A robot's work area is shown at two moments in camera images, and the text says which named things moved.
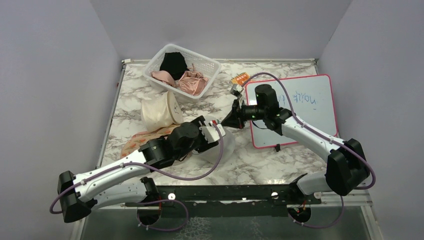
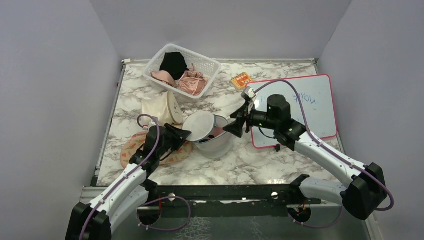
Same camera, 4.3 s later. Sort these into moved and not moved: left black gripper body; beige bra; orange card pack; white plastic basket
Moved: left black gripper body
Not moved: beige bra; orange card pack; white plastic basket
